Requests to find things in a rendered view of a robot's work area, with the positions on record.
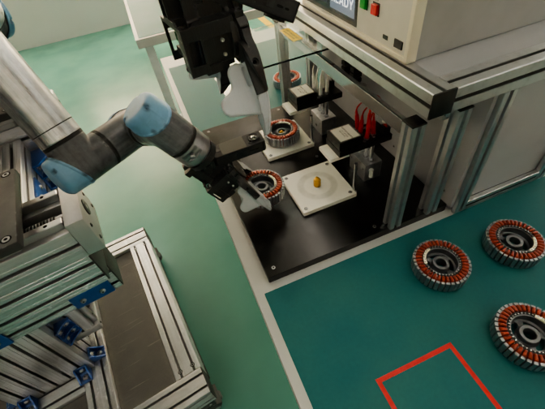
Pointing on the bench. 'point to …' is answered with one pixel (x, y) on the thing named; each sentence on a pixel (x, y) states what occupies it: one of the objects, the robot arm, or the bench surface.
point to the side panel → (508, 148)
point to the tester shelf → (439, 65)
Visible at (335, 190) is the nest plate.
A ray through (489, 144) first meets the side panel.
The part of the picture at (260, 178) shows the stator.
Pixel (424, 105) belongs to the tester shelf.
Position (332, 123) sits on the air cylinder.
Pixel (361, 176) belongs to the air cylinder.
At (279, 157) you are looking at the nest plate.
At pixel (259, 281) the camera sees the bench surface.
